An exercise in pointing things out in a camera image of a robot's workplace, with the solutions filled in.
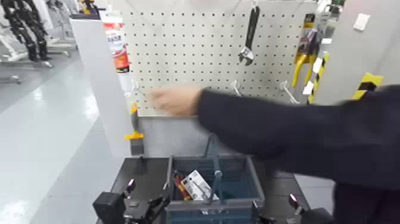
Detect yellow and grey clamp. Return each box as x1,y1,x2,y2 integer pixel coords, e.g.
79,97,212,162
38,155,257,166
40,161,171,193
124,102,146,157

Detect yellow black hazard corner guard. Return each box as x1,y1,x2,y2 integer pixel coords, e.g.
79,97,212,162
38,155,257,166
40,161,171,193
352,72,384,101
307,52,331,106

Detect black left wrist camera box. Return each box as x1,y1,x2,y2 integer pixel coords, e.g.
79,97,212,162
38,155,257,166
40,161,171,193
92,191,127,224

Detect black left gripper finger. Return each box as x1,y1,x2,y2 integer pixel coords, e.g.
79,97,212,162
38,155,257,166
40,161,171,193
124,179,137,200
148,195,171,220

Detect black adjustable wrench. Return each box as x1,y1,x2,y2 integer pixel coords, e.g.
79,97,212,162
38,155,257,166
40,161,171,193
237,5,261,67

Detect white pegboard hook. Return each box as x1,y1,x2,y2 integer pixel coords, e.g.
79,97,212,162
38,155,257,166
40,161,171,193
230,79,243,98
279,80,301,105
124,79,140,98

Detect red yellow handled tool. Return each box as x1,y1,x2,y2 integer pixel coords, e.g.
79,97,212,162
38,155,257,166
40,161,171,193
173,170,192,202

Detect dark navy sleeved forearm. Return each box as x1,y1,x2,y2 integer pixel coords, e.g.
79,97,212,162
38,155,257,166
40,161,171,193
196,83,400,192

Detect black humanoid robot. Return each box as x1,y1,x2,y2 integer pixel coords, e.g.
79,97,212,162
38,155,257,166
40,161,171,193
0,0,53,63

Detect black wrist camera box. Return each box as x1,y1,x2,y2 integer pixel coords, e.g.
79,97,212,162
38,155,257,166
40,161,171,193
92,191,127,224
301,207,336,224

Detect teal crate handle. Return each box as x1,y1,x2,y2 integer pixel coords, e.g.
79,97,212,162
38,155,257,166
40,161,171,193
210,132,226,206
201,132,216,158

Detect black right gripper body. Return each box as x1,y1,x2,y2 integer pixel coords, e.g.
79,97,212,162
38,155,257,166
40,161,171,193
265,215,303,224

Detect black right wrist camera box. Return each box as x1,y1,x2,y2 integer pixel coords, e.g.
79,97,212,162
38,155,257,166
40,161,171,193
301,207,336,224

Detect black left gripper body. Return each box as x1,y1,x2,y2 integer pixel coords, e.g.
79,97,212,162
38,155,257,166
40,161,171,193
124,198,158,224

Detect white wall switch plate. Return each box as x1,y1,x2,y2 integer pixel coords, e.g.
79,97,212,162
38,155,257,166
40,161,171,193
353,13,371,32

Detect white partition panel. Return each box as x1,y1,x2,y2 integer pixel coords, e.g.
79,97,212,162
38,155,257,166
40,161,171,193
70,18,133,158

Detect person's bare hand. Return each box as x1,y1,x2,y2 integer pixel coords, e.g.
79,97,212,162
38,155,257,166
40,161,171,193
149,85,205,117

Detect yellow pliers in package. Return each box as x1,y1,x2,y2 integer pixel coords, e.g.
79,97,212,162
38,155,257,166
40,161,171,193
291,12,327,89

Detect teal grey plastic crate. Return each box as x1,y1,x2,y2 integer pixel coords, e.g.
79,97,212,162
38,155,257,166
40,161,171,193
163,154,266,224

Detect white packaged tool card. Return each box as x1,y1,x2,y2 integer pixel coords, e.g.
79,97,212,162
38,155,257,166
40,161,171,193
180,169,220,202

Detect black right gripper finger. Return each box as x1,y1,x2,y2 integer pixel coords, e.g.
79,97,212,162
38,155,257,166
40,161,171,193
287,193,302,216
251,200,276,224

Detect white red sealant tube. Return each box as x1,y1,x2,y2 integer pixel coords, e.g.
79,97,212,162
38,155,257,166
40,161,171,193
99,10,136,98

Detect beige pegboard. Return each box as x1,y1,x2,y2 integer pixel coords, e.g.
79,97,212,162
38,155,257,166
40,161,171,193
111,0,320,119

